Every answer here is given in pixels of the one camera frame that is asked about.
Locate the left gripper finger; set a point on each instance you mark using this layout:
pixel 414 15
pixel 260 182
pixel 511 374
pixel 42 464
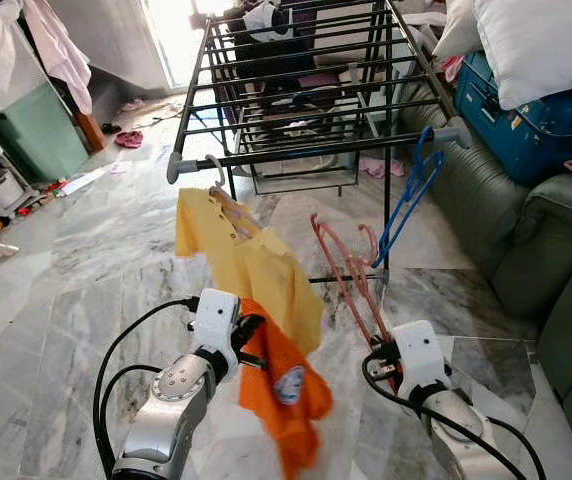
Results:
pixel 251 325

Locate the yellow shirt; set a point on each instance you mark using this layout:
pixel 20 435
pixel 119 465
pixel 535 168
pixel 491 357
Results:
pixel 256 270

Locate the red plastic hanger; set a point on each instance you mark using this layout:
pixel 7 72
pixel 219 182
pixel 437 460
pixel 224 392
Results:
pixel 328 250

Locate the brown wooden hanger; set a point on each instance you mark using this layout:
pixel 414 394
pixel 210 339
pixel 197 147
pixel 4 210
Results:
pixel 228 205

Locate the blue plastic hanger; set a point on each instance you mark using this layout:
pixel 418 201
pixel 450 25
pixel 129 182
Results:
pixel 406 195

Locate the black clothes drying rack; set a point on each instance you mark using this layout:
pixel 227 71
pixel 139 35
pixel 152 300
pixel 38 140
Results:
pixel 296 152

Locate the pink cloth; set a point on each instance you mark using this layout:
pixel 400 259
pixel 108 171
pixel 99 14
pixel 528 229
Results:
pixel 381 168

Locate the white paper sheet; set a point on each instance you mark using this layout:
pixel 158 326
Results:
pixel 84 180

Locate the maroon cloth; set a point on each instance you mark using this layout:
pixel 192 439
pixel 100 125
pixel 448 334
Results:
pixel 128 138

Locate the blue suitcase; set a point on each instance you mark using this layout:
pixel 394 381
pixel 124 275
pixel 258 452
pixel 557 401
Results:
pixel 526 130

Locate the green plastic bin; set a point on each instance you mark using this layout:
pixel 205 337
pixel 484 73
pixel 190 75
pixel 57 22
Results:
pixel 36 130

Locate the pale pink hanging garment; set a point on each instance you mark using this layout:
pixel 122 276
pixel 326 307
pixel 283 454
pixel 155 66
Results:
pixel 61 45

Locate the white pillow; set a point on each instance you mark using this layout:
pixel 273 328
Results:
pixel 541 45
pixel 456 30

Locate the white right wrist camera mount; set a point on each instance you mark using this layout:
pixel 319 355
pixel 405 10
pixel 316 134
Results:
pixel 418 352

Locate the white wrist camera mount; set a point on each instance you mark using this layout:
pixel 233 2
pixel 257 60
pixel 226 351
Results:
pixel 418 352
pixel 216 318

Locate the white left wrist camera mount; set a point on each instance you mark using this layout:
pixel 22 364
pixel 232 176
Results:
pixel 216 318

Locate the brown wooden post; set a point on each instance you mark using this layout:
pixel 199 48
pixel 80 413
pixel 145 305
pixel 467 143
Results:
pixel 88 130

